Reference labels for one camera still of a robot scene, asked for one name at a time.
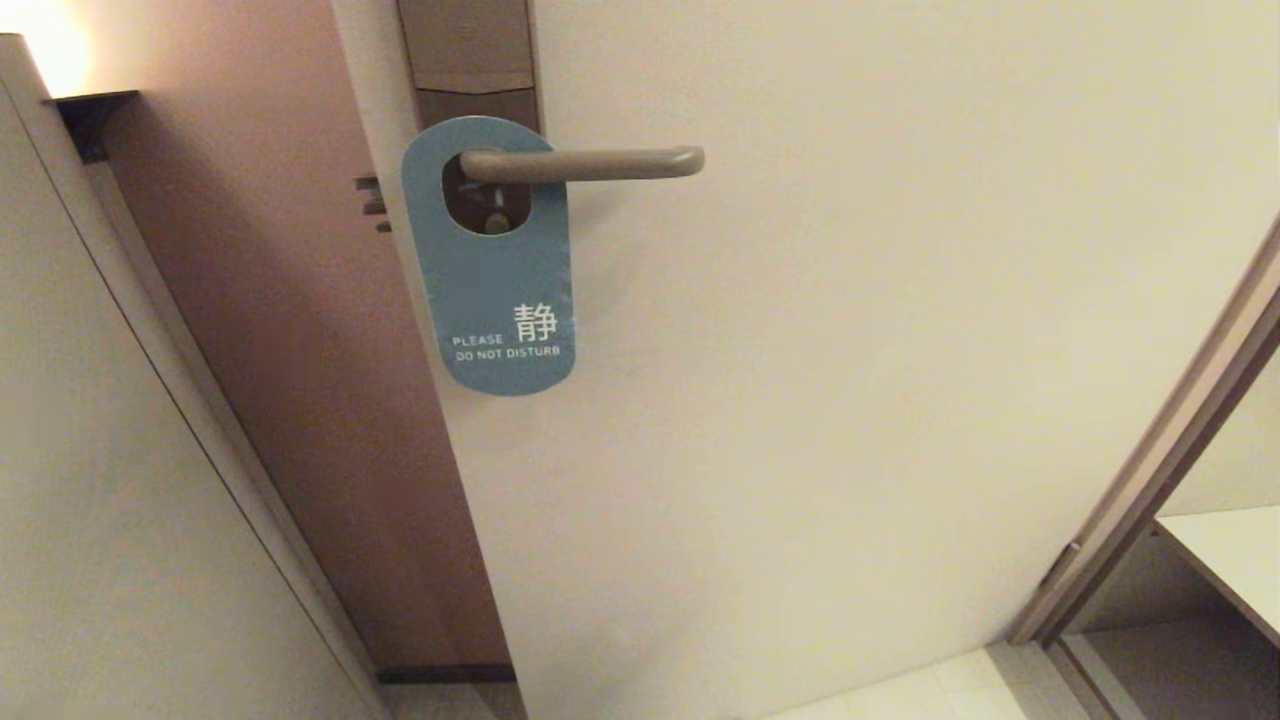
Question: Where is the brown door jamb panel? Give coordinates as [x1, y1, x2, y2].
[85, 0, 516, 686]

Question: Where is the white shelf board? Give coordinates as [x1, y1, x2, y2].
[1150, 505, 1280, 651]

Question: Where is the brown door lock plate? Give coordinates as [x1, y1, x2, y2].
[396, 0, 542, 236]

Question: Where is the brown metal door handle lever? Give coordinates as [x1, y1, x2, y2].
[458, 145, 706, 184]

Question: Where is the blue and white door hanger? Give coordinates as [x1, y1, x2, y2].
[401, 115, 577, 397]

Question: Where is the black wall lamp bracket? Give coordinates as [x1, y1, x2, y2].
[42, 90, 141, 166]

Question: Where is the white door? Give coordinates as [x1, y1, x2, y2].
[330, 0, 1280, 720]

